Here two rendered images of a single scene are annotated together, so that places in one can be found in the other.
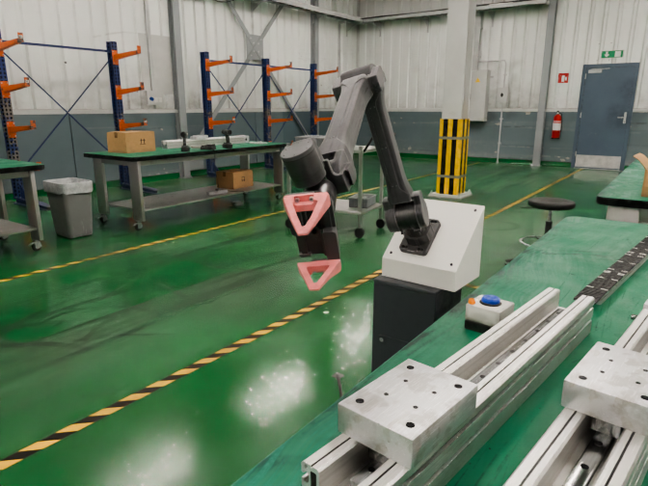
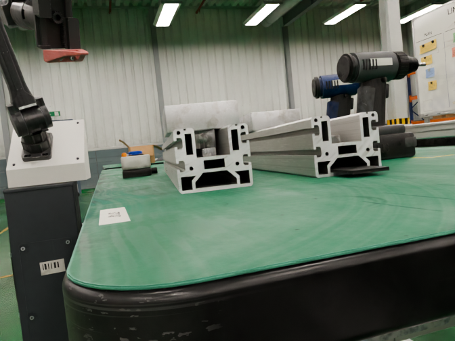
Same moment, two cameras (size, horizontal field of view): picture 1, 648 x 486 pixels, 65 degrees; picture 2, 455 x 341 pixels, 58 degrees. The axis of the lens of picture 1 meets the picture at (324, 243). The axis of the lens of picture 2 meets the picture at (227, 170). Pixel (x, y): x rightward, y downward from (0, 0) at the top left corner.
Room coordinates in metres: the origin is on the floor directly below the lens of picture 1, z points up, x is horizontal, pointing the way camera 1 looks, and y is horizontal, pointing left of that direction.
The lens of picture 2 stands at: (0.13, 0.41, 0.83)
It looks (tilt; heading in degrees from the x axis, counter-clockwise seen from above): 3 degrees down; 308
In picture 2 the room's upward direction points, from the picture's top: 6 degrees counter-clockwise
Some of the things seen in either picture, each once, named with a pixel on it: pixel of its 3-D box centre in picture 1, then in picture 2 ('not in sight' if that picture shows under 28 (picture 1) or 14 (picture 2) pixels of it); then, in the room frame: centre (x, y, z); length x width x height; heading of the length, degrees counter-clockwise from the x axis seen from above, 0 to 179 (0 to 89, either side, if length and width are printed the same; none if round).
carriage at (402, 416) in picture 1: (409, 416); (198, 128); (0.59, -0.11, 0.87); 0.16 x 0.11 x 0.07; 138
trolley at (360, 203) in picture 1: (338, 181); not in sight; (5.35, -0.16, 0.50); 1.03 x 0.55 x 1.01; 59
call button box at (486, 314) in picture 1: (493, 315); (139, 165); (1.06, -0.38, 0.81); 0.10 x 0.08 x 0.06; 48
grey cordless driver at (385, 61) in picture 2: not in sight; (388, 105); (0.38, -0.48, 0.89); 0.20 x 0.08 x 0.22; 53
